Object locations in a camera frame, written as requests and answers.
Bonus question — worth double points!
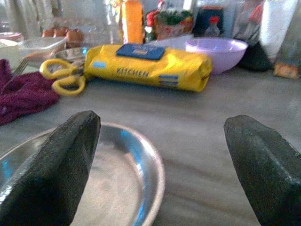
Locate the green and red food packet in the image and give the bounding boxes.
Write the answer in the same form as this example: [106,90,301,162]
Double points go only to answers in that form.
[145,9,195,40]

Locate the small yellow box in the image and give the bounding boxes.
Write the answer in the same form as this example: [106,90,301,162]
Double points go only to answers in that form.
[273,62,301,80]

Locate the small steel bowl with food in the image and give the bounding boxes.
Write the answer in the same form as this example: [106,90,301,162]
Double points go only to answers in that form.
[53,46,89,62]

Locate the clear plastic egg carton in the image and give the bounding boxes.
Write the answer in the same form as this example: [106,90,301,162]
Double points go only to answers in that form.
[53,17,118,47]

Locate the white hanging cloths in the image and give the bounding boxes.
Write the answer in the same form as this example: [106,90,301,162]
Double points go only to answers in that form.
[4,0,62,40]

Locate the small clear bottle red cap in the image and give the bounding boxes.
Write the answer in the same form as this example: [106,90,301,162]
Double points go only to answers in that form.
[204,16,222,38]

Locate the yellow kitchen wipes pack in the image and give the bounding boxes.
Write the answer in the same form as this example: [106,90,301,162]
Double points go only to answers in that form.
[83,43,213,93]

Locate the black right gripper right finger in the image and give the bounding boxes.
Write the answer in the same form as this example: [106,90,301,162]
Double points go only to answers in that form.
[223,114,301,226]

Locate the clear rectangular plastic container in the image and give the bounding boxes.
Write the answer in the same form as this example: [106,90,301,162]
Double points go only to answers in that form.
[17,37,68,59]

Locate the orange bottle with white cap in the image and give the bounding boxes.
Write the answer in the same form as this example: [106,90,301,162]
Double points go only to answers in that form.
[121,0,144,45]

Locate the white plastic bag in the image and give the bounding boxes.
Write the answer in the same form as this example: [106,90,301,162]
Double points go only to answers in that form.
[258,0,298,59]

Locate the yellow handled scissors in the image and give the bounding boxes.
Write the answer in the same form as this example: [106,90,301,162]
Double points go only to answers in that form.
[39,58,87,97]

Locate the brown egg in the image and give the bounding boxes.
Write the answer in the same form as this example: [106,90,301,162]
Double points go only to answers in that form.
[53,27,69,38]
[65,29,85,48]
[41,27,55,38]

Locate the tall yellow printed packet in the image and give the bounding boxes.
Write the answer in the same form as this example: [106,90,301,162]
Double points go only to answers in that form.
[108,0,124,43]

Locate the black cone shaped object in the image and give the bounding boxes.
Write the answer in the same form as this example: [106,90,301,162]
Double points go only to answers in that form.
[238,41,273,73]

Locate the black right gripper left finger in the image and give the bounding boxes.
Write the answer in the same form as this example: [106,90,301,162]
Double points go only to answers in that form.
[0,110,102,226]

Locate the silver fork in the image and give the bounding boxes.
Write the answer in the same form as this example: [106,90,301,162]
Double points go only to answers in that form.
[13,58,30,76]

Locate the shallow stainless steel plate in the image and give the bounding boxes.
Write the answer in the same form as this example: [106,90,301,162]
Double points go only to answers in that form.
[0,122,166,226]

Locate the maroon cloth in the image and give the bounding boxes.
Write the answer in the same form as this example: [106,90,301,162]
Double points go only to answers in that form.
[0,58,61,127]

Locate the dark blue packet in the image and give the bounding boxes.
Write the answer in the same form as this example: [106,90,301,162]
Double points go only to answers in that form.
[194,6,225,37]

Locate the lilac plastic bowl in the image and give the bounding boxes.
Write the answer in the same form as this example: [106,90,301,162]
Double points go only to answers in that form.
[185,37,249,76]

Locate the clear plastic bag red print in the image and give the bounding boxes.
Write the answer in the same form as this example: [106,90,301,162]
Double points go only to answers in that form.
[231,0,264,45]

